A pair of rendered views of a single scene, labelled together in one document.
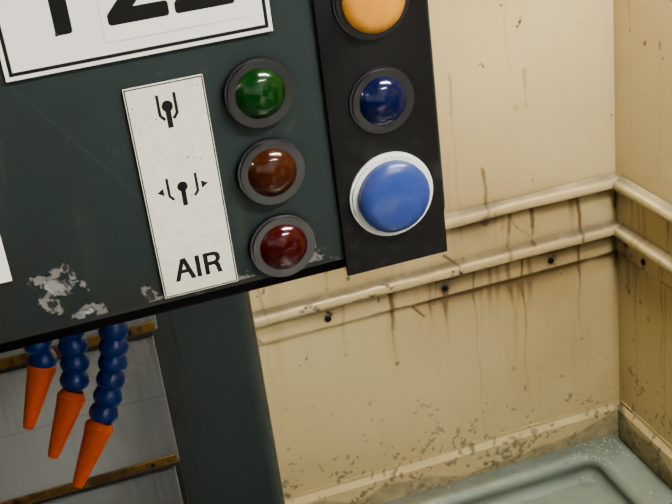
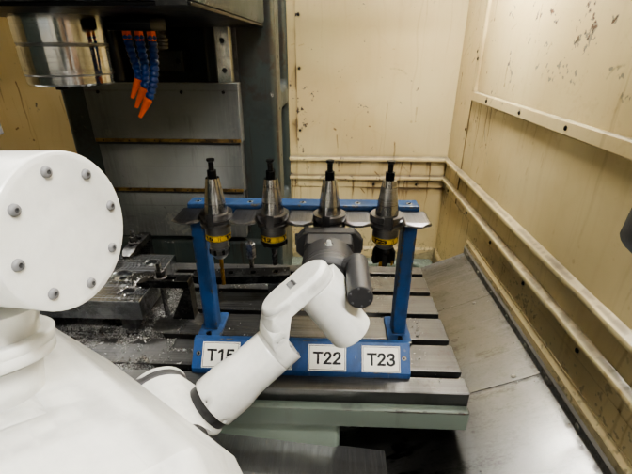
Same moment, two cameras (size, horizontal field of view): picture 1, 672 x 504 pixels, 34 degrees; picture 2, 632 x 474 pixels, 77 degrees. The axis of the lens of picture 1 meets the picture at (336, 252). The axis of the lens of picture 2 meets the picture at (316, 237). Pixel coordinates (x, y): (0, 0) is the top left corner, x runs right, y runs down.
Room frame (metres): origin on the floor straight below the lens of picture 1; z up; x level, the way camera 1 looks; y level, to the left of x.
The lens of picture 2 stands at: (-0.13, -0.41, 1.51)
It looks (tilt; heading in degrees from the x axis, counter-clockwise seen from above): 25 degrees down; 17
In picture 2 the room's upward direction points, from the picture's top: straight up
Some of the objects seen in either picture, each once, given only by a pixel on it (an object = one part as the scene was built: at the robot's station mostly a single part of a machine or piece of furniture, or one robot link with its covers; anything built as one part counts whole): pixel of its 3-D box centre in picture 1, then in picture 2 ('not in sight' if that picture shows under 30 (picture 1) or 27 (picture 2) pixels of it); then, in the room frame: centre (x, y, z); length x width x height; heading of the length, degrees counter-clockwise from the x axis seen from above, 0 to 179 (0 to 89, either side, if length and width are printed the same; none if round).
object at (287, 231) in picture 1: (283, 246); not in sight; (0.41, 0.02, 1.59); 0.02 x 0.01 x 0.02; 105
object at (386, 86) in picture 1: (382, 100); not in sight; (0.42, -0.03, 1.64); 0.02 x 0.01 x 0.02; 105
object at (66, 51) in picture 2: not in sight; (66, 51); (0.55, 0.31, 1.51); 0.16 x 0.16 x 0.12
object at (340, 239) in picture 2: not in sight; (328, 254); (0.46, -0.25, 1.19); 0.13 x 0.12 x 0.10; 105
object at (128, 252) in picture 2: not in sight; (137, 252); (0.70, 0.39, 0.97); 0.13 x 0.03 x 0.15; 15
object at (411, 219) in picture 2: not in sight; (415, 220); (0.60, -0.38, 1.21); 0.07 x 0.05 x 0.01; 15
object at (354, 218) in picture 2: not in sight; (357, 219); (0.57, -0.28, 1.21); 0.07 x 0.05 x 0.01; 15
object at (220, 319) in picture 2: not in sight; (206, 274); (0.54, 0.06, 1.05); 0.10 x 0.05 x 0.30; 15
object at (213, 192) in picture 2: not in sight; (213, 194); (0.50, -0.01, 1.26); 0.04 x 0.04 x 0.07
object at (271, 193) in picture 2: not in sight; (271, 195); (0.53, -0.12, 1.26); 0.04 x 0.04 x 0.07
